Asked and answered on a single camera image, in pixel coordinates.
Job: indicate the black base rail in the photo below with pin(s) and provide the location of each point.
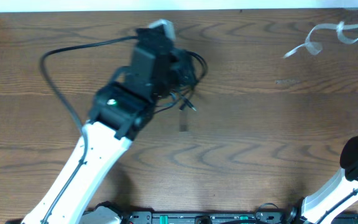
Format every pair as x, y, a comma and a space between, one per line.
107, 212

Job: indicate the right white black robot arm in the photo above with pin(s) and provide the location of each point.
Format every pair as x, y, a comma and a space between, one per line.
337, 194

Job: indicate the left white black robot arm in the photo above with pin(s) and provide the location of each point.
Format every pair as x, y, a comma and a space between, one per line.
121, 109

